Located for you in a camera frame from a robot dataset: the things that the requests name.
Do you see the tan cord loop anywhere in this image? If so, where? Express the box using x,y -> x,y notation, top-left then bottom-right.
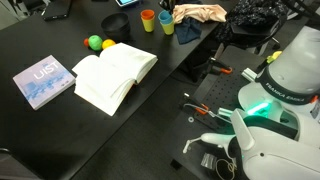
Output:
214,158 -> 238,178

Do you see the white cable connector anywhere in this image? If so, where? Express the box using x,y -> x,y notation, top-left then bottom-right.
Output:
182,132 -> 234,154

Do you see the dark blue cloth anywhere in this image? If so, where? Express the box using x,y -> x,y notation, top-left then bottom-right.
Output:
173,0 -> 203,45

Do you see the peach crumpled cloth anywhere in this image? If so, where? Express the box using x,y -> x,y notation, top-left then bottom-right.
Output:
172,3 -> 228,25

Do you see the black speckled jacket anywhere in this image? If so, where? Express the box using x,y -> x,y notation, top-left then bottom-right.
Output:
213,0 -> 289,44

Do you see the black orange clamp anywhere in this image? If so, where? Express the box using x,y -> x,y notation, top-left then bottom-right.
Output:
181,93 -> 211,116
199,56 -> 234,76

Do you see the black bowl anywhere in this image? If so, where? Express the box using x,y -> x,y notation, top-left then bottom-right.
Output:
100,12 -> 131,41

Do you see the black flat device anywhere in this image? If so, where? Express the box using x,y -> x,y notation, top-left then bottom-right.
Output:
41,0 -> 73,22

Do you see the yellow green tool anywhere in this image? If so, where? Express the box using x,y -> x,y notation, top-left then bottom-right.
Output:
266,50 -> 283,64

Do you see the orange plastic cup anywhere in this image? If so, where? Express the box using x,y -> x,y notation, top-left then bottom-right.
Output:
140,9 -> 156,21

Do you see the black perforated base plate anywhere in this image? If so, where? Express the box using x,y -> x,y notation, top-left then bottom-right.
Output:
173,44 -> 268,180

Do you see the green ball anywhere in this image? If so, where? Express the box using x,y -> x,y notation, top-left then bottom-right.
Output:
88,34 -> 104,52

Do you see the closed UIST book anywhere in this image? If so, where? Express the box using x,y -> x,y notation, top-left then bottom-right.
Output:
12,54 -> 76,111

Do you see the yellow plastic cup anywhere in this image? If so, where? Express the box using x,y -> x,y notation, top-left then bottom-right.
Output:
161,19 -> 175,36
141,16 -> 156,33

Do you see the white tablet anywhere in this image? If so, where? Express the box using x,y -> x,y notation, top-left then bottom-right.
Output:
115,0 -> 139,8

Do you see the long aluminium extrusion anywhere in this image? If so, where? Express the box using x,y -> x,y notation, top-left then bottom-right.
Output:
218,107 -> 234,118

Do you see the open white book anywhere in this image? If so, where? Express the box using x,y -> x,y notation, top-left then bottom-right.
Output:
71,42 -> 159,117

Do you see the short aluminium extrusion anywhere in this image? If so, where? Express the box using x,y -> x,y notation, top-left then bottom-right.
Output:
241,67 -> 258,83

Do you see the small grey plastic bag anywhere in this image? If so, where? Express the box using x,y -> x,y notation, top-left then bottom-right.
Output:
200,152 -> 216,169

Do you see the yellow orange ball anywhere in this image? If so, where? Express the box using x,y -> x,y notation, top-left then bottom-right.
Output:
101,38 -> 117,50

